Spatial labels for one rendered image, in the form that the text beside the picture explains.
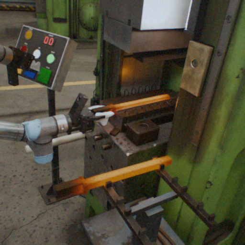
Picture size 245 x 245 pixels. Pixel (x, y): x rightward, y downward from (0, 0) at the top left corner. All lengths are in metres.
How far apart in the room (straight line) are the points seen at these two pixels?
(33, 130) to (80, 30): 5.10
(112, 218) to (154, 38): 0.72
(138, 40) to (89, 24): 4.99
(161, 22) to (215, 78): 0.28
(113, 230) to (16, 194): 1.27
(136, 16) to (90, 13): 5.00
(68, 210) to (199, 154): 1.25
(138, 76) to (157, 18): 0.52
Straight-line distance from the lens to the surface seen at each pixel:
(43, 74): 1.51
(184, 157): 1.13
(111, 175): 0.89
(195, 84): 0.98
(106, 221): 1.12
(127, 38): 1.06
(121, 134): 1.19
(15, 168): 2.47
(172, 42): 1.18
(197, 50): 0.96
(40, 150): 1.12
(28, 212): 2.11
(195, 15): 0.95
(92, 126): 1.16
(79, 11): 6.00
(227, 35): 0.92
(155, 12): 1.02
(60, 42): 1.51
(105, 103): 1.27
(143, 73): 1.49
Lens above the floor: 1.57
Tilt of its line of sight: 31 degrees down
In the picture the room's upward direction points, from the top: 6 degrees clockwise
